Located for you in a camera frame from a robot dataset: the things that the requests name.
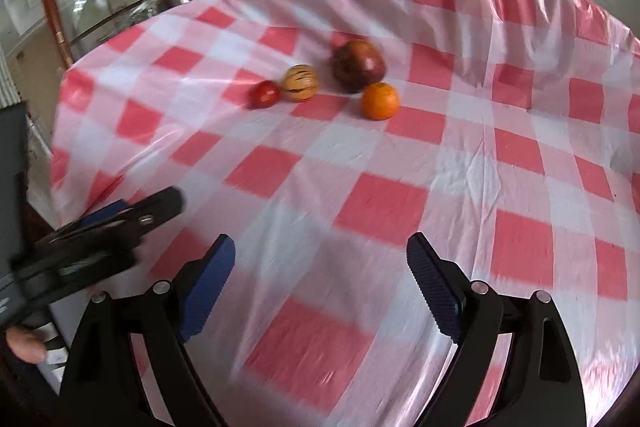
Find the person left hand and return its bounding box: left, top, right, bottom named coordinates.
left=6, top=327, right=47, bottom=364

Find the small red tomato on table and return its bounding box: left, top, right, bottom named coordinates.
left=247, top=80, right=280, bottom=109

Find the red white checkered tablecloth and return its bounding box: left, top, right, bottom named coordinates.
left=53, top=0, right=639, bottom=426

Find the striped yellow pepino melon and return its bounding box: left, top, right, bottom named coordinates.
left=280, top=64, right=319, bottom=102

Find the orange tangerine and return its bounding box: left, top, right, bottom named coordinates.
left=360, top=82, right=400, bottom=120

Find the dark red apple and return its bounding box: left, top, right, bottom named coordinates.
left=331, top=39, right=387, bottom=93

